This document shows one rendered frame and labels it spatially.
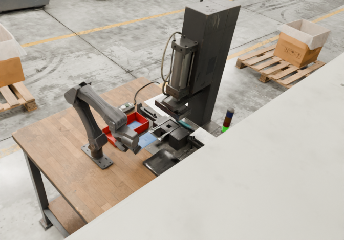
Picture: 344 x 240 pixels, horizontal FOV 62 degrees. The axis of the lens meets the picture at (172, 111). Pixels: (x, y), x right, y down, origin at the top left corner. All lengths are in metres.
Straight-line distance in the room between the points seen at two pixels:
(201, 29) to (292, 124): 0.76
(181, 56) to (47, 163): 0.86
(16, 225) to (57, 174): 1.04
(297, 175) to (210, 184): 0.17
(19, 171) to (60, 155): 1.24
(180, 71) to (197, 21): 0.24
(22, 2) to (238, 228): 5.59
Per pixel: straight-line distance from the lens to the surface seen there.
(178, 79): 1.39
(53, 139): 1.70
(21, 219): 2.53
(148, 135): 1.56
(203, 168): 0.52
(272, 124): 0.66
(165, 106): 1.50
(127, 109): 1.82
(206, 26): 1.32
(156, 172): 1.48
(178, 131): 1.62
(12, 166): 2.88
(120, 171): 1.51
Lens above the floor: 2.07
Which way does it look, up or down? 38 degrees down
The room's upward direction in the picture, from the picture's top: 9 degrees clockwise
